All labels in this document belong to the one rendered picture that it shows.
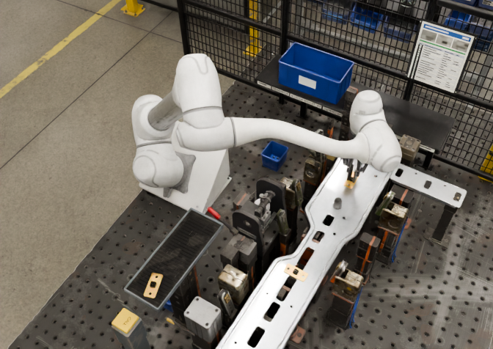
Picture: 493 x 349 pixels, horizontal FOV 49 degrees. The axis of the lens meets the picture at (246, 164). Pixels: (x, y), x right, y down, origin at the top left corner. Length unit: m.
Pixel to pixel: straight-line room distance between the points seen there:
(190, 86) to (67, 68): 2.84
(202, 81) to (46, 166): 2.22
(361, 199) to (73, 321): 1.23
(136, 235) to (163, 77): 2.01
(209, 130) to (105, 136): 2.20
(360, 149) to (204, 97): 0.53
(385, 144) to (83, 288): 1.35
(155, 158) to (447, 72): 1.25
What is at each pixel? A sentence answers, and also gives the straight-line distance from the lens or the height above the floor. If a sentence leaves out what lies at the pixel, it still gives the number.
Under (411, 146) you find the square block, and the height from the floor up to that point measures 1.06.
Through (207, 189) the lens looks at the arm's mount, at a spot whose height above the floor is 0.80.
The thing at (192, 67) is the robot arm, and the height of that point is 1.60.
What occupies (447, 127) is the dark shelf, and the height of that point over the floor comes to 1.03.
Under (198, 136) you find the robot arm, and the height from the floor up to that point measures 1.46.
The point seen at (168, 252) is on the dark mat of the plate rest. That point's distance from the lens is 1.82.
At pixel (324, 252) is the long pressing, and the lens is 2.00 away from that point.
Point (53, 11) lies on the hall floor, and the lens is 5.20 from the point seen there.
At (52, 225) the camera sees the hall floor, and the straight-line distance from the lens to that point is 3.49.
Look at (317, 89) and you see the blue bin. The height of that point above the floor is 1.08.
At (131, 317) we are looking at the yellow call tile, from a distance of 1.74.
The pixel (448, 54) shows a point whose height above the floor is 1.33.
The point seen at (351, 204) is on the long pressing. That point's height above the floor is 1.00.
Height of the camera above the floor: 2.71
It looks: 50 degrees down
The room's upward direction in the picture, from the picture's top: 2 degrees counter-clockwise
